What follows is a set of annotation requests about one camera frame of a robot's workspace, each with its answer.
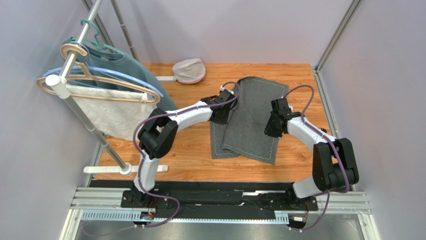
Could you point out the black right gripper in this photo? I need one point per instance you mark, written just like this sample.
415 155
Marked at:
273 126

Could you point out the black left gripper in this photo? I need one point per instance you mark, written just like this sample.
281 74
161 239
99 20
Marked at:
224 120

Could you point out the grey cloth napkin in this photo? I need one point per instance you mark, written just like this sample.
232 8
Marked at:
243 135

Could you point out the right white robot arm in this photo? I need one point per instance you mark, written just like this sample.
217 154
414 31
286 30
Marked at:
334 166

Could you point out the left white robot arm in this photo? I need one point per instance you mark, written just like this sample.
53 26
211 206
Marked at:
154 138

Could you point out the white mesh cap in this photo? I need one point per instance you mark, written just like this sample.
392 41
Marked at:
189 71

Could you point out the white towel on hanger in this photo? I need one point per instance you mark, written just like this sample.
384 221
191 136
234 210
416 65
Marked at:
114 112

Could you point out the white clothes rack base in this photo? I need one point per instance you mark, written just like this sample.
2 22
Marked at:
126 169

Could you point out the green hanger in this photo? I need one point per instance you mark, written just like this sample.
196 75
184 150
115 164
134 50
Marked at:
100 46

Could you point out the teal shirt on hanger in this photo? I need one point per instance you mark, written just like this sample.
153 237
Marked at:
125 64

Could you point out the light blue hanger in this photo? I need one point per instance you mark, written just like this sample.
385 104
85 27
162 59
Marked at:
99 74

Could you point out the black mounting rail plate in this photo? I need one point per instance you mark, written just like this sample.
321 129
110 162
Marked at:
220 200

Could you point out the aluminium frame rail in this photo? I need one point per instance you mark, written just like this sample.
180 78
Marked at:
103 204

